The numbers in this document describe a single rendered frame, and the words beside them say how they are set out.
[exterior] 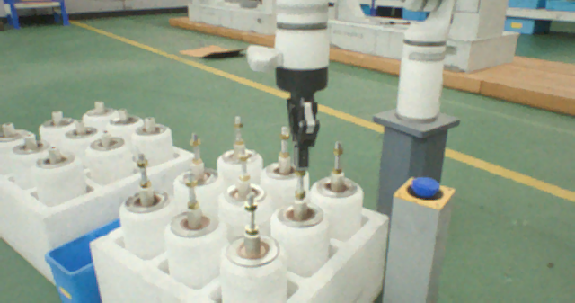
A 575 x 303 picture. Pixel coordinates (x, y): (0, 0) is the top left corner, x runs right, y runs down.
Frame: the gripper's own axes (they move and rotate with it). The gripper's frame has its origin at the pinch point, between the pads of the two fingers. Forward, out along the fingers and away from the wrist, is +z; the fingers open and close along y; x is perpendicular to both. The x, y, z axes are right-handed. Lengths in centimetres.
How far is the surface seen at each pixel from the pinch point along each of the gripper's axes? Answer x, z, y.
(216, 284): 14.3, 17.5, -5.8
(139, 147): 31, 13, 42
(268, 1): -42, -2, 344
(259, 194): 5.9, 10.1, 7.5
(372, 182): -35, 36, 56
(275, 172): 1.7, 10.2, 16.4
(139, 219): 25.8, 11.0, 4.3
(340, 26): -82, 11, 252
